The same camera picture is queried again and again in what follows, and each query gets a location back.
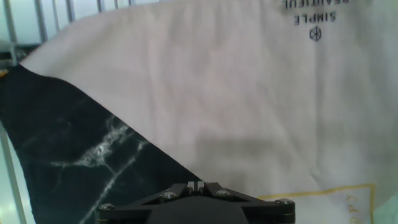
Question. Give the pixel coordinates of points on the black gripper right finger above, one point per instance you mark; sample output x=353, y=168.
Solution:
x=224, y=194

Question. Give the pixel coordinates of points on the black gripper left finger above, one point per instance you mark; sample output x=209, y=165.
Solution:
x=168, y=194

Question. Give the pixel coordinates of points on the marble pink black patterned tablecloth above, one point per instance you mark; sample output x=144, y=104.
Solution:
x=217, y=93

